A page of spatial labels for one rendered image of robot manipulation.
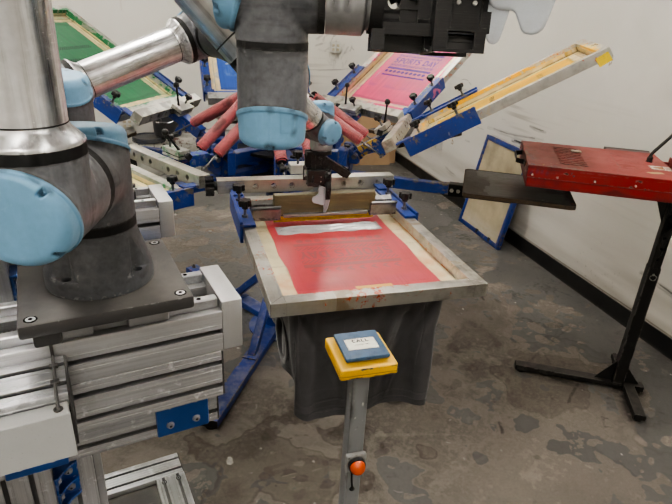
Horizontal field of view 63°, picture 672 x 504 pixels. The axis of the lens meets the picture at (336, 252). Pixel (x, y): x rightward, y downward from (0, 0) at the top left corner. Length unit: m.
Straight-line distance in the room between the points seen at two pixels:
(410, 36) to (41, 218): 0.43
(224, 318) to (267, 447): 1.51
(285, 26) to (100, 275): 0.43
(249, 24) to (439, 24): 0.18
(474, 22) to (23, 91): 0.45
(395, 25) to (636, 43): 3.09
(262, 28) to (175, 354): 0.53
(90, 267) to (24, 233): 0.17
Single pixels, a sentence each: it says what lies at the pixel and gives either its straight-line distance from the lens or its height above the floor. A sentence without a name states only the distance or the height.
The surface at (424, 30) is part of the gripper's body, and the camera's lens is 0.60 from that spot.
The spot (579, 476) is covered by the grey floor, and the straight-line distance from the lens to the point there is 2.53.
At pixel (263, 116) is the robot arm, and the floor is 1.54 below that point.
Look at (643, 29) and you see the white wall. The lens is 3.61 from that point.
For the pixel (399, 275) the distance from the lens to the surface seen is 1.57.
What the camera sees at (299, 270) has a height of 0.95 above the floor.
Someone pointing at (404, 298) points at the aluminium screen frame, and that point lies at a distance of 1.42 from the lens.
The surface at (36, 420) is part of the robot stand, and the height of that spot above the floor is 1.17.
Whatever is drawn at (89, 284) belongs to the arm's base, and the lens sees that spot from 0.82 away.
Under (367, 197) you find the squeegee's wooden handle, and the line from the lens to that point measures 1.92.
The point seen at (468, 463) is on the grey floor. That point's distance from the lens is 2.41.
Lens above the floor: 1.65
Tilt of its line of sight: 24 degrees down
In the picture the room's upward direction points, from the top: 3 degrees clockwise
